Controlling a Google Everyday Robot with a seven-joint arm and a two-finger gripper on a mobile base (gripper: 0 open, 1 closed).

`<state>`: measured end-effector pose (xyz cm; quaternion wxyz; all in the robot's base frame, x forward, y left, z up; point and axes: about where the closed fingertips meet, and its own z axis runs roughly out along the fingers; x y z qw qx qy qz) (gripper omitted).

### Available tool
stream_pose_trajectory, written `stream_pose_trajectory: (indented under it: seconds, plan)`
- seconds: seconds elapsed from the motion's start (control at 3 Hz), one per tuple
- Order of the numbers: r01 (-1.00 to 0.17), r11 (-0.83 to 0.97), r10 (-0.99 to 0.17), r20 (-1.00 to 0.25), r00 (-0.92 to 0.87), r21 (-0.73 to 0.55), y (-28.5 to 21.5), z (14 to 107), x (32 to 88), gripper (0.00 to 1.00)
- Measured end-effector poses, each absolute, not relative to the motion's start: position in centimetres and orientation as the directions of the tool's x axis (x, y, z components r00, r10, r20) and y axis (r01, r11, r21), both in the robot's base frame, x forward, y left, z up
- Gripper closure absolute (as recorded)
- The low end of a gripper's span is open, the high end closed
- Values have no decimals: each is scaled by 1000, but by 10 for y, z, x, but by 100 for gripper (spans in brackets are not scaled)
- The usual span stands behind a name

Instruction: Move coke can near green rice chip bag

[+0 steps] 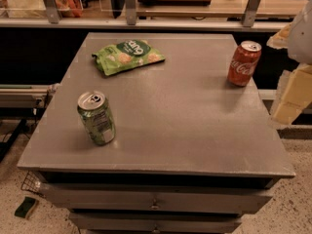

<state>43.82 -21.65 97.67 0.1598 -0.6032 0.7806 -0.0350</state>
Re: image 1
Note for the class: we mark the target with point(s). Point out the green soda can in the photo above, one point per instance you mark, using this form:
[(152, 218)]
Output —
[(94, 110)]

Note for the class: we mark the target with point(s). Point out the wire basket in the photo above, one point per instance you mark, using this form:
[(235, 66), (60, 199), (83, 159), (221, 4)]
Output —
[(31, 184)]

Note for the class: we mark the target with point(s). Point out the red coke can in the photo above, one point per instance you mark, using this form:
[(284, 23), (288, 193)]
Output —
[(243, 63)]

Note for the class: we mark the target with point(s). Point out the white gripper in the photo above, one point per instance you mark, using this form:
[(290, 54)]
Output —
[(301, 39)]

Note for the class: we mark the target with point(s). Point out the orange snack bag on shelf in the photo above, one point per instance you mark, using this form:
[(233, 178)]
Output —
[(69, 8)]

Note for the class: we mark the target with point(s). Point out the green yellow sponge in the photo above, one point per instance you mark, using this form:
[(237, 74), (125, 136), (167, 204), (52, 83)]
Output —
[(25, 209)]

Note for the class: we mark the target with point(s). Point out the grey drawer cabinet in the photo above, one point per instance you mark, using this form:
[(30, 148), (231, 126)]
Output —
[(191, 152)]

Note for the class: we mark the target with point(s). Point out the metal shelf rail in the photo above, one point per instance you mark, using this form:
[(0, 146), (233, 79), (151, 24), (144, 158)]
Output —
[(146, 24)]

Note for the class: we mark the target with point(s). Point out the green rice chip bag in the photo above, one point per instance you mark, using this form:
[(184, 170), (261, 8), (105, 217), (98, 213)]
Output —
[(124, 56)]

